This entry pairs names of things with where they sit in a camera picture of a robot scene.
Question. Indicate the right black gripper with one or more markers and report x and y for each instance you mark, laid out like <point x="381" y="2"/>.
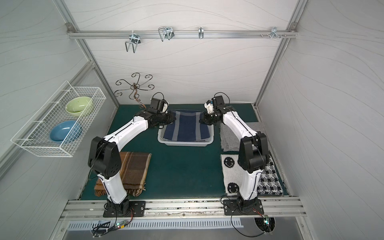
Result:
<point x="207" y="117"/>

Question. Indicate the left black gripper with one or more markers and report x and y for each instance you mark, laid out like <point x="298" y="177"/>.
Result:
<point x="165" y="118"/>

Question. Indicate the white plastic basket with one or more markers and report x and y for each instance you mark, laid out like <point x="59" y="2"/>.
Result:
<point x="203" y="143"/>

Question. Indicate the navy blue plaid scarf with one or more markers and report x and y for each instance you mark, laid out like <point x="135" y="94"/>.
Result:
<point x="187" y="127"/>

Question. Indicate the brown plaid scarf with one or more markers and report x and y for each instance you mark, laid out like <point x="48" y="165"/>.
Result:
<point x="134" y="171"/>

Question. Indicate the white black smiley scarf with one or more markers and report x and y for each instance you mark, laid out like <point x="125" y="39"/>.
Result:
<point x="269" y="183"/>

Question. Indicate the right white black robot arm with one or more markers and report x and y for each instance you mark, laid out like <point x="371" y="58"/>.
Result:
<point x="253" y="149"/>

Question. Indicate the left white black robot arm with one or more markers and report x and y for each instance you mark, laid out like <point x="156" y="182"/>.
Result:
<point x="104" y="156"/>

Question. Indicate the grey folded scarf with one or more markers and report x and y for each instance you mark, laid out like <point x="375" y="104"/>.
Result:
<point x="229" y="141"/>

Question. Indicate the bronze scroll jewelry stand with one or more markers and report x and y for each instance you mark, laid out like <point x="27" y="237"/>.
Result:
<point x="135" y="87"/>

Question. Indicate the green dark table mat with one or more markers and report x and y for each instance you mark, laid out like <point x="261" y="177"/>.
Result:
<point x="175" y="172"/>

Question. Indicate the green ceramic bowl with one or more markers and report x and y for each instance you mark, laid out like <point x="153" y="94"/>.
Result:
<point x="80" y="106"/>

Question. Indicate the double prong metal hook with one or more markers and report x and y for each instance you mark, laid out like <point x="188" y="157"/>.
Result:
<point x="133" y="42"/>

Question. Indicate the looped metal hook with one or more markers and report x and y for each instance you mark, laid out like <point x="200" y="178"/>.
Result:
<point x="166" y="33"/>

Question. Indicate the small single metal hook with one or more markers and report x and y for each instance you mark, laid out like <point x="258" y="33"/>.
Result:
<point x="201" y="32"/>

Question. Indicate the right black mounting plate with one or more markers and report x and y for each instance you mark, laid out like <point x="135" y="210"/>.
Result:
<point x="239" y="207"/>

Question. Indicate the black mounting plate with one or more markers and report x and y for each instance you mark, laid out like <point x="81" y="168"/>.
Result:
<point x="125" y="209"/>
<point x="239" y="207"/>

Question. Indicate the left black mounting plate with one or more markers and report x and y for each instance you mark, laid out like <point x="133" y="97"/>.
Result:
<point x="125" y="209"/>

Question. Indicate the blue ceramic bowl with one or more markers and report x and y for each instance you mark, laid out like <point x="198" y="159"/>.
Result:
<point x="66" y="132"/>

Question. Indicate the left wiring bundle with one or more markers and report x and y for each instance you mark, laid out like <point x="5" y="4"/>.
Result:
<point x="111" y="226"/>

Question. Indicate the white vent grille strip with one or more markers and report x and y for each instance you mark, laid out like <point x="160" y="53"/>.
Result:
<point x="161" y="224"/>

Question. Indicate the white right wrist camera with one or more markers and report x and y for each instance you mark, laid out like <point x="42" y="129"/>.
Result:
<point x="209" y="107"/>

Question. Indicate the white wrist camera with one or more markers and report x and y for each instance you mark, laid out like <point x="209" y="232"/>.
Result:
<point x="165" y="106"/>
<point x="209" y="107"/>

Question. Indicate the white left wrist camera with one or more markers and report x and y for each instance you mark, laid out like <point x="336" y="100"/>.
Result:
<point x="165" y="106"/>

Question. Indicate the aluminium cross rail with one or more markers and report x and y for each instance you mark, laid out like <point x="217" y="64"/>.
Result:
<point x="149" y="35"/>

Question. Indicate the right metal bracket hook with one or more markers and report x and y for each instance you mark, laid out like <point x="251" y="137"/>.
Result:
<point x="274" y="34"/>

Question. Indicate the white wire wall basket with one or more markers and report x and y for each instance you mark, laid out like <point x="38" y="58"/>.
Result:
<point x="34" y="136"/>

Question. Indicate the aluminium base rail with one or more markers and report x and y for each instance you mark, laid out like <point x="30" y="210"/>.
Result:
<point x="184" y="209"/>

